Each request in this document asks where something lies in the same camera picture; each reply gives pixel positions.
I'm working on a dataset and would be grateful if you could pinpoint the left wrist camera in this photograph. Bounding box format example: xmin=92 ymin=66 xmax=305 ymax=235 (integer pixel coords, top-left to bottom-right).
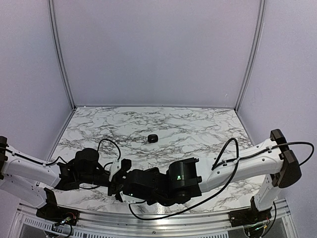
xmin=109 ymin=159 xmax=132 ymax=182

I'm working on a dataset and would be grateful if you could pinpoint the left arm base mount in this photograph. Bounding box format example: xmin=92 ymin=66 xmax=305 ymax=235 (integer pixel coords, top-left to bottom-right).
xmin=36 ymin=188 xmax=79 ymax=226

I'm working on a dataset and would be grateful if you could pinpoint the aluminium frame post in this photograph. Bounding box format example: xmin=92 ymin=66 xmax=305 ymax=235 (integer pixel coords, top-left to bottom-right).
xmin=234 ymin=0 xmax=266 ymax=113
xmin=48 ymin=0 xmax=76 ymax=111

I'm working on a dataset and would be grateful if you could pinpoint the left aluminium frame post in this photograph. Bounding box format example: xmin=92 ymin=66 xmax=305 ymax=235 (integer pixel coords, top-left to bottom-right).
xmin=48 ymin=0 xmax=76 ymax=111

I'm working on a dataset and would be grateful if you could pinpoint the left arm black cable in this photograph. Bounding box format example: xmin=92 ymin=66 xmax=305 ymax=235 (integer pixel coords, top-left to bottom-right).
xmin=0 ymin=138 xmax=122 ymax=190

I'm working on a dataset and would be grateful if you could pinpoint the right aluminium frame post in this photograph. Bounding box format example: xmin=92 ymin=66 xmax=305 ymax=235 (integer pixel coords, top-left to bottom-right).
xmin=234 ymin=0 xmax=266 ymax=113

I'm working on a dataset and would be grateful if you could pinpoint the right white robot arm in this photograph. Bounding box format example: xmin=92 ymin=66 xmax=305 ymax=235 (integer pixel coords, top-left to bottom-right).
xmin=118 ymin=129 xmax=302 ymax=222

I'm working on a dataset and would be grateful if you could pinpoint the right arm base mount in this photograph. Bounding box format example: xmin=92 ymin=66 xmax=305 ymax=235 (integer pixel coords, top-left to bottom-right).
xmin=229 ymin=196 xmax=272 ymax=227

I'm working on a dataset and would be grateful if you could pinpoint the black earbud charging case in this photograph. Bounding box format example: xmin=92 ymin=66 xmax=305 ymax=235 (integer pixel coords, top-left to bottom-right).
xmin=147 ymin=134 xmax=159 ymax=143

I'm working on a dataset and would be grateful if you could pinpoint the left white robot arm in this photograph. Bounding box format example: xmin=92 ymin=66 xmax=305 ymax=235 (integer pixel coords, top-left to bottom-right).
xmin=0 ymin=136 xmax=131 ymax=221

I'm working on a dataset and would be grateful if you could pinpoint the front aluminium rail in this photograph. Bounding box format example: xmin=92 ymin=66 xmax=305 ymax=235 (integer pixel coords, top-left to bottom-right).
xmin=8 ymin=199 xmax=298 ymax=238

